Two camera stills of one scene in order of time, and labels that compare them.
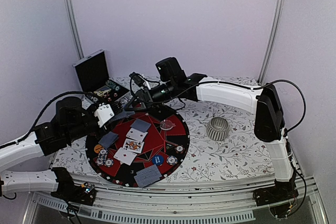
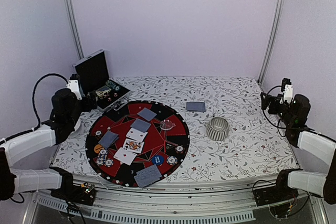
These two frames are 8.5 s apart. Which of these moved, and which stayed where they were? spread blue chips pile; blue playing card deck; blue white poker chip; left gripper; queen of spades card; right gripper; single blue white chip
Moved: left gripper; right gripper; blue playing card deck
Stayed: single blue white chip; spread blue chips pile; blue white poker chip; queen of spades card
